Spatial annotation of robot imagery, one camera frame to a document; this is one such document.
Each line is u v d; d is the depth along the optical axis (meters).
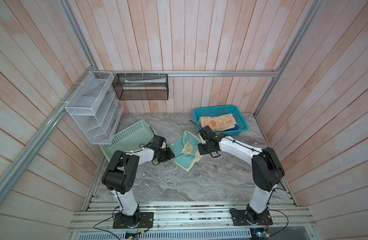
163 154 0.84
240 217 0.73
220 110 1.14
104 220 0.60
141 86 1.02
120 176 0.49
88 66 0.88
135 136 1.07
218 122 1.10
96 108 0.72
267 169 0.48
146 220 0.73
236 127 1.04
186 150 0.97
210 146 0.67
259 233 0.71
